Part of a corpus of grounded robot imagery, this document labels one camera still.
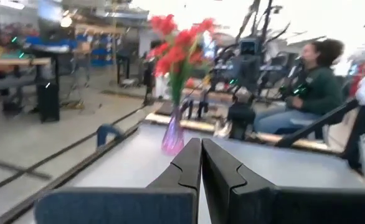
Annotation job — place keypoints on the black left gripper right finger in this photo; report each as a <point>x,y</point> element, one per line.
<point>263,205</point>

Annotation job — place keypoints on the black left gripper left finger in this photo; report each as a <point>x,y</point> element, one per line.
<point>157,205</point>

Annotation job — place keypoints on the red blossom flower bunch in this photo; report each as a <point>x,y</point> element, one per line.
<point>176,53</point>

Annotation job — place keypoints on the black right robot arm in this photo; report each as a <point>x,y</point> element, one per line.
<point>241,115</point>

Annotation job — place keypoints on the purple glass vase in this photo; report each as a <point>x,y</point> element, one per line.
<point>173,140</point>

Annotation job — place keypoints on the light wooden platform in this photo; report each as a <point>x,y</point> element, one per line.
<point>198,124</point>

